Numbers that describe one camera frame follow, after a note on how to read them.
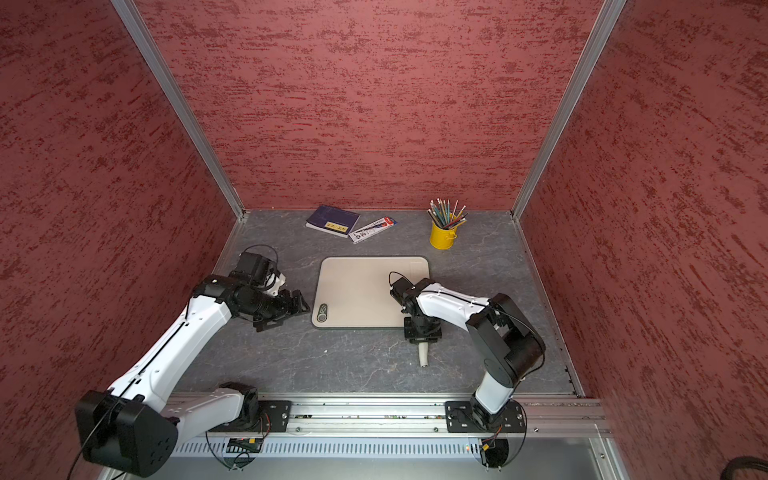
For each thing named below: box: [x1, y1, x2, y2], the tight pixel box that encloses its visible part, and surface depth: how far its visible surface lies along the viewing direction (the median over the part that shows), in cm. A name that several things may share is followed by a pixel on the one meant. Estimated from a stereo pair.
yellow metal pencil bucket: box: [430, 221, 457, 250], surface depth 106 cm
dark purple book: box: [305, 205, 361, 238], surface depth 120 cm
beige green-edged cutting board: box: [311, 256, 431, 328], surface depth 98 cm
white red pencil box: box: [348, 216, 398, 245], surface depth 116 cm
